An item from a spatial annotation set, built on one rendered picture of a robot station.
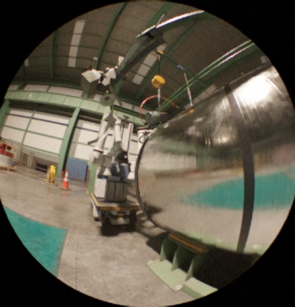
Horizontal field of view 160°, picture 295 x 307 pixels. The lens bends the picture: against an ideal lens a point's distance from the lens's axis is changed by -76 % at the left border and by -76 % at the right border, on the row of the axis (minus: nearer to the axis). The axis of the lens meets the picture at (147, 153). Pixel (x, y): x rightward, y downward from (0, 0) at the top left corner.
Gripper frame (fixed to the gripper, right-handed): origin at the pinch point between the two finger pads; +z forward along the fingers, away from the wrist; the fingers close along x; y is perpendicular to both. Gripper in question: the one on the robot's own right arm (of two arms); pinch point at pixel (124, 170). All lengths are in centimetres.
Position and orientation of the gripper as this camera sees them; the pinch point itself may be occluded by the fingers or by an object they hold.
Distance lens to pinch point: 102.0
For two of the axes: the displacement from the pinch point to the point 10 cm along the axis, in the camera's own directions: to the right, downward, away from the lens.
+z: 2.9, 8.4, -4.5
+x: -7.0, -1.3, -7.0
